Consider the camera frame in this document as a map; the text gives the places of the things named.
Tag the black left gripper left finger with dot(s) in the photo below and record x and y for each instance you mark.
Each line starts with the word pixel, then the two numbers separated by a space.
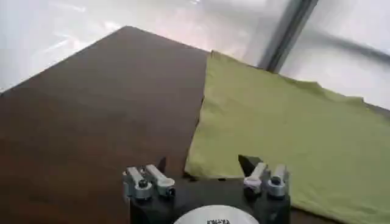
pixel 138 182

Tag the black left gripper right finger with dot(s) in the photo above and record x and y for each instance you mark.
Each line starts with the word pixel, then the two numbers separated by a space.
pixel 275 182

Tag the green shirt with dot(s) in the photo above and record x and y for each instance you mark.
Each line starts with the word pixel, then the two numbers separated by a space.
pixel 289 131

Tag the grey upright window post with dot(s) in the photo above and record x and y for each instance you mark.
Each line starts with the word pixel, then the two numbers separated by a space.
pixel 286 33

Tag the dark curved rail behind window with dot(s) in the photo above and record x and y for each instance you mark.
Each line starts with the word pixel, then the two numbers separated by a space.
pixel 350 45

